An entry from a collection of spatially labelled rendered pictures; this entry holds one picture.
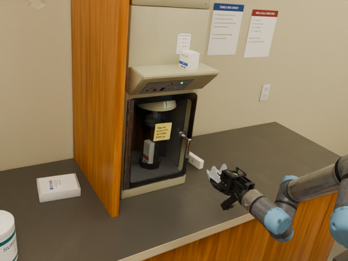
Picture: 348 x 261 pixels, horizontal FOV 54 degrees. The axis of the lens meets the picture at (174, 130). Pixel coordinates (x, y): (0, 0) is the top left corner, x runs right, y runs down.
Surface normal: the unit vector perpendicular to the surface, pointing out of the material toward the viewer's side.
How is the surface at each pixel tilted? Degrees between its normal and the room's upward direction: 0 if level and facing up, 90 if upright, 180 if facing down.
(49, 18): 90
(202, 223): 0
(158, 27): 90
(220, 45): 90
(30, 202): 0
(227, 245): 90
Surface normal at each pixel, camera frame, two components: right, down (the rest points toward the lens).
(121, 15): 0.52, 0.41
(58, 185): 0.11, -0.90
